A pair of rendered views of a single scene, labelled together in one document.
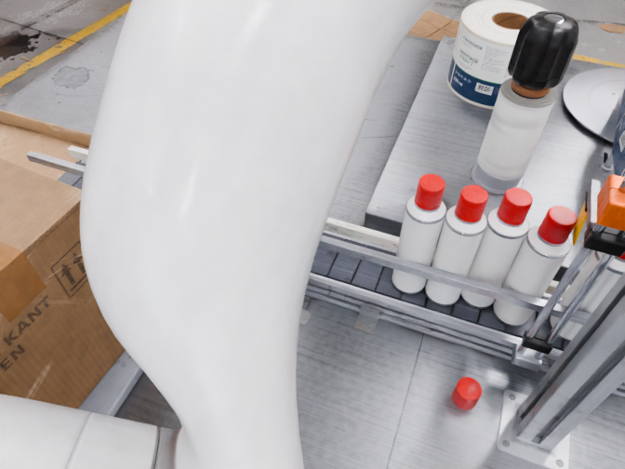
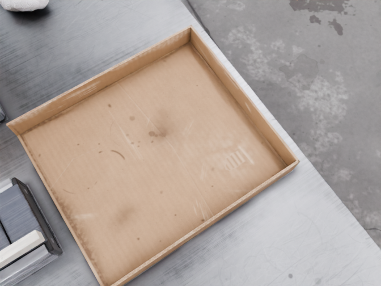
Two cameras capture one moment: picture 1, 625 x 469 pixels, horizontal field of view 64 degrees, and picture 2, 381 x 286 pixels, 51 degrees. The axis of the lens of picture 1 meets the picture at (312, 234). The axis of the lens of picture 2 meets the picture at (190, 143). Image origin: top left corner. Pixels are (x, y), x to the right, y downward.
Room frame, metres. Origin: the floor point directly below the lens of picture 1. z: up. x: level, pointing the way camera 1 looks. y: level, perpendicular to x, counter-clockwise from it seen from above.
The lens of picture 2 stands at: (0.90, 0.48, 1.37)
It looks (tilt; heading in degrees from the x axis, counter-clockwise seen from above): 69 degrees down; 121
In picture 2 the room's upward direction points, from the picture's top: 5 degrees clockwise
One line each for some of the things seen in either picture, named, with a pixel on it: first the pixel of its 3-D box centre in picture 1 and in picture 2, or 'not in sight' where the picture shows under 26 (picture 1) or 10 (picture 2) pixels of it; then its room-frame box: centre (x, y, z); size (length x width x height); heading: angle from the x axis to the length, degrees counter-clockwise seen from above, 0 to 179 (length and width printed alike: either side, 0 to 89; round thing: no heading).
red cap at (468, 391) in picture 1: (467, 393); not in sight; (0.29, -0.21, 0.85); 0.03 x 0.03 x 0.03
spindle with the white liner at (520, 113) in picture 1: (521, 109); not in sight; (0.69, -0.34, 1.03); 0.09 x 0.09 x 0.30
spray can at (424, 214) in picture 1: (418, 236); not in sight; (0.46, -0.15, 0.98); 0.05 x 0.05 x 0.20
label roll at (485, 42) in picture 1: (501, 53); not in sight; (1.00, -0.40, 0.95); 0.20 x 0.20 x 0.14
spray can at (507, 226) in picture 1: (496, 250); not in sight; (0.43, -0.25, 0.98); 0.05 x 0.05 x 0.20
